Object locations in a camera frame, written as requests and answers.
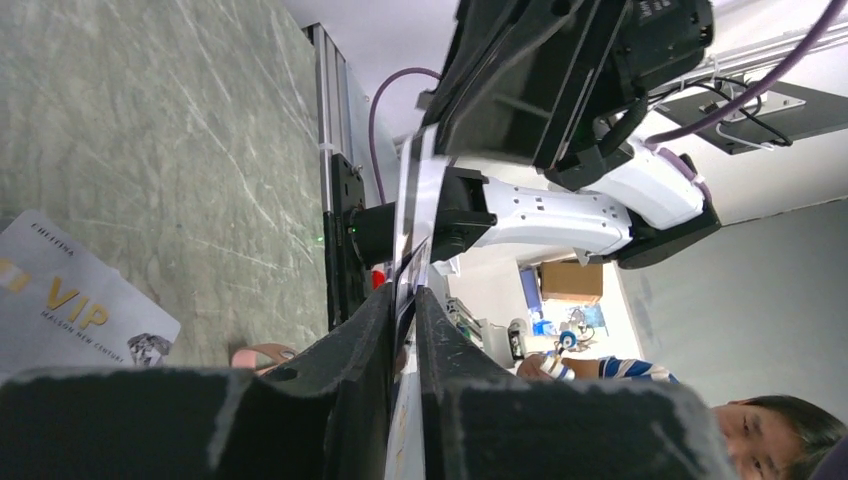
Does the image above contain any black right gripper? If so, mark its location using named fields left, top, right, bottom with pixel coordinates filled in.
left=422, top=1, right=714, bottom=191

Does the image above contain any tan leather card holder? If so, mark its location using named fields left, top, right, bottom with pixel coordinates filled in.
left=230, top=343, right=298, bottom=376

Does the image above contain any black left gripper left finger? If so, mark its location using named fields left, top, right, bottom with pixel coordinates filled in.
left=1, top=285, right=394, bottom=479

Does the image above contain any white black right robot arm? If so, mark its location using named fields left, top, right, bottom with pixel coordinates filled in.
left=325, top=1, right=720, bottom=269

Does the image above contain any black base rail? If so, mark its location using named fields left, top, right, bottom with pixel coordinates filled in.
left=305, top=23, right=381, bottom=331

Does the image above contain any person behind the rig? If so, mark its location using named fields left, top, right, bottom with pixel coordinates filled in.
left=515, top=352, right=847, bottom=479

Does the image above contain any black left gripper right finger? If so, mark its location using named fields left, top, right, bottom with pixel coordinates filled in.
left=415, top=288, right=732, bottom=479

